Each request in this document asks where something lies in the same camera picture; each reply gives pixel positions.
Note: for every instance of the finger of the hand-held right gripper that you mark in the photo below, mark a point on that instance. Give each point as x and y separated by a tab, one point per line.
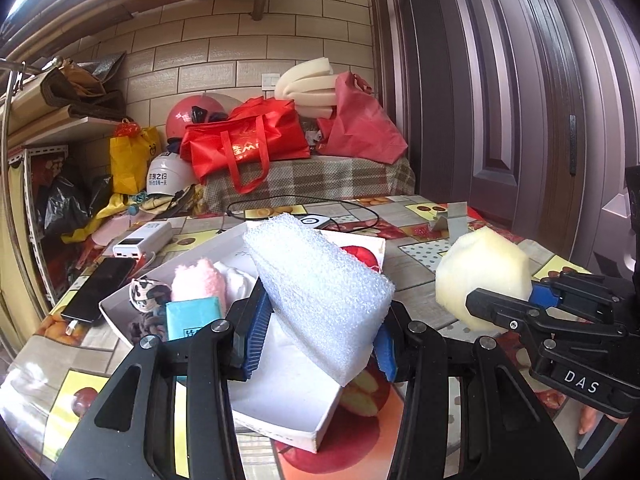
495	305
542	292

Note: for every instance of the fruit print tablecloth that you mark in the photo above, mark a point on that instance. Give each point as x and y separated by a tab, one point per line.
425	255

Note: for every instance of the yellow shopping bag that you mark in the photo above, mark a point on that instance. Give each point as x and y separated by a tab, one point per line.
127	160

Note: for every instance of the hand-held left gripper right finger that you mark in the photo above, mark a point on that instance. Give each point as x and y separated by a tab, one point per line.
385	355

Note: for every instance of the white cardboard box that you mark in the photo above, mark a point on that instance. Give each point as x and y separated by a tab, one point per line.
290	385

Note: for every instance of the white light switch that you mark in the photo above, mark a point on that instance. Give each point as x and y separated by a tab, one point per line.
271	81

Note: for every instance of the white angle steel rack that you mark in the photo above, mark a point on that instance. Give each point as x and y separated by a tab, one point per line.
31	195

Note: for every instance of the yellow sponge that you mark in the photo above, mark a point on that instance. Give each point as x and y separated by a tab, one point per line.
480	265

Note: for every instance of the brown door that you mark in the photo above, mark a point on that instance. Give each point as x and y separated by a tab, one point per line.
500	110

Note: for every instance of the red ornament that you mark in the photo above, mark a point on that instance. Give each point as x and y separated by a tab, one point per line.
126	127

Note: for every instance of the black and white scrunchie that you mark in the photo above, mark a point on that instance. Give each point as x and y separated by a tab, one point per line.
145	292

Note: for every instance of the brown folded cardboard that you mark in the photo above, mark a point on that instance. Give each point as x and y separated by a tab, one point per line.
55	85

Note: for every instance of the wooden shelf board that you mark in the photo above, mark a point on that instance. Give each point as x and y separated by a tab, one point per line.
30	105

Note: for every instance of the red soft ball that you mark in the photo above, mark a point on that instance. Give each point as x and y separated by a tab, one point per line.
367	257

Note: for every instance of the pink hat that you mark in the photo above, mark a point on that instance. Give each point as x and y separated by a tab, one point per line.
112	232

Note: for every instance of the yellow curtain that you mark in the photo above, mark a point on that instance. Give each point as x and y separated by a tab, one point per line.
12	200

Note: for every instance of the white foam block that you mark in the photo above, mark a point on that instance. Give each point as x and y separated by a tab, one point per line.
320	290

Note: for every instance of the white power bank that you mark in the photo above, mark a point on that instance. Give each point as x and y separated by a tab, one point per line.
142	240

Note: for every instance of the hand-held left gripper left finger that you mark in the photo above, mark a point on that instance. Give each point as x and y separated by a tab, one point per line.
257	330

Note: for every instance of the yellow cloth pile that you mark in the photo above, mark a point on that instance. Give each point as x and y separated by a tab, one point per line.
100	210

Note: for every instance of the black smartphone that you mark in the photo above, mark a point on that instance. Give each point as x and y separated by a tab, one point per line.
97	290

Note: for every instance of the metal phone stand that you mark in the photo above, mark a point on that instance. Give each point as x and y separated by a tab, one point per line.
457	220

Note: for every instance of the pink helmet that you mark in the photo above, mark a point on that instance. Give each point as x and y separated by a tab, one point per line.
180	117

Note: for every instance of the red tote bag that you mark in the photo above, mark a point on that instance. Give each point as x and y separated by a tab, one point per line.
245	140

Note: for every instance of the teal tissue packet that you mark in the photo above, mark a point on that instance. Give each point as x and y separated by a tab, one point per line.
192	317

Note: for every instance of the large black plastic bag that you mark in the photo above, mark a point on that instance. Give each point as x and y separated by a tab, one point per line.
67	205

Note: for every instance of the plaid blanket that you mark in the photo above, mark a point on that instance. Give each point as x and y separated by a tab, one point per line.
325	180

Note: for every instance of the pink fluffy toy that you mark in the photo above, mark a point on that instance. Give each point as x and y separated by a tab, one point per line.
197	280

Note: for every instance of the cream foam roll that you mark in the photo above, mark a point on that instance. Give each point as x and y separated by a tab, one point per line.
305	77

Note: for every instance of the red plastic bag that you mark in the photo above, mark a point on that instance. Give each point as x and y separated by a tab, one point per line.
360	120

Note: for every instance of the small black plastic bag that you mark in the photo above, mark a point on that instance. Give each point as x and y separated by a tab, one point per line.
100	190

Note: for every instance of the white helmet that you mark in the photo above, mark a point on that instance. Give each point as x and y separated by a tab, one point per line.
167	172

